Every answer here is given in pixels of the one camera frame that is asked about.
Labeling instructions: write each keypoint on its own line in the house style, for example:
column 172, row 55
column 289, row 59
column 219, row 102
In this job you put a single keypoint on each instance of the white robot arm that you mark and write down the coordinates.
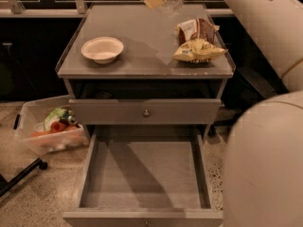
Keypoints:
column 263, row 163

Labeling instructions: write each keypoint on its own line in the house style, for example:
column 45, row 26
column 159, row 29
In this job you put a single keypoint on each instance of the grey drawer cabinet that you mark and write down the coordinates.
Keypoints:
column 145, row 69

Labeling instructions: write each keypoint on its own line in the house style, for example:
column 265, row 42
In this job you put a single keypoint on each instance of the closed grey upper drawer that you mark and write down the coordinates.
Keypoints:
column 145, row 111

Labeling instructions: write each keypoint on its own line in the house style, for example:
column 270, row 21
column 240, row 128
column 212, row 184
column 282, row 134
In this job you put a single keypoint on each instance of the open grey bottom drawer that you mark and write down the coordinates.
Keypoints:
column 145, row 176

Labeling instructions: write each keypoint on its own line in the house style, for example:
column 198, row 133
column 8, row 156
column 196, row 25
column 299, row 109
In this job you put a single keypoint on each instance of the brown white snack bag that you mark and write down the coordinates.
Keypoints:
column 196, row 29

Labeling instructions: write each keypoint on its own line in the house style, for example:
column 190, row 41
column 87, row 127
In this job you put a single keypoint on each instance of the yellow chip bag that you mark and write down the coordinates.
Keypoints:
column 198, row 51

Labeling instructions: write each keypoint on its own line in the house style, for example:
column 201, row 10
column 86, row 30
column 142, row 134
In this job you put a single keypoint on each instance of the white paper bowl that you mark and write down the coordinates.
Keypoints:
column 102, row 50

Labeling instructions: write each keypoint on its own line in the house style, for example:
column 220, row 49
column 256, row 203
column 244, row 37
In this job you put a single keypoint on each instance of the black office chair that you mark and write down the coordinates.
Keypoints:
column 254, row 79

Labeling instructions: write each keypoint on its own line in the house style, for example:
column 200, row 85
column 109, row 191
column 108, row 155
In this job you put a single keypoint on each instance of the green white bag in bin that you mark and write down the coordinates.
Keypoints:
column 57, row 115

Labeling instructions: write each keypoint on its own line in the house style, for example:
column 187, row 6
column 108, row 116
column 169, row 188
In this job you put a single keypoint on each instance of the orange items in bin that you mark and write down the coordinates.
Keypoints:
column 56, row 127

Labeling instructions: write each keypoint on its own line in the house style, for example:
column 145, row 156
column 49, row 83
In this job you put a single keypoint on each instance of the clear plastic storage bin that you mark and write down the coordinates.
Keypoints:
column 32, row 117

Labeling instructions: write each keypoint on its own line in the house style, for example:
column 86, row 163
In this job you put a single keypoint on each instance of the black chair leg with caster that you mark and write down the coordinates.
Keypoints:
column 6, row 186

